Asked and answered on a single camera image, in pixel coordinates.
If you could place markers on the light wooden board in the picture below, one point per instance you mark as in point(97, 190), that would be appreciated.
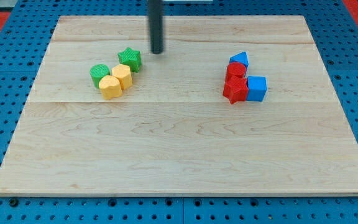
point(173, 133)

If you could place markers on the red star block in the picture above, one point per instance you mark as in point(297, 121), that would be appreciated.
point(236, 89)

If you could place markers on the yellow hexagon block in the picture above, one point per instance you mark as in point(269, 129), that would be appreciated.
point(123, 74)

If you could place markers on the red cylinder block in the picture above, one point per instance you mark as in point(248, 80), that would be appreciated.
point(235, 69)

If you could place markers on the green star block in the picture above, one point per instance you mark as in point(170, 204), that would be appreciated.
point(132, 58)

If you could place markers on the yellow heart block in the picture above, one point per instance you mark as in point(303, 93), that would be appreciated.
point(110, 87)

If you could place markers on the blue cube block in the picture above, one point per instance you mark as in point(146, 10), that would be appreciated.
point(257, 86)

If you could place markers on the blue triangle block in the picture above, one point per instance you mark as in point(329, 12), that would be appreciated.
point(241, 58)

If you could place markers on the green cylinder block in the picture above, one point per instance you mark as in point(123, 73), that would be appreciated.
point(97, 72)

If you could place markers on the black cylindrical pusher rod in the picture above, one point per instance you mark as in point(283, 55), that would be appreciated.
point(155, 10)

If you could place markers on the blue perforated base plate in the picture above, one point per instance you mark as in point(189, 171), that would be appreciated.
point(24, 39)

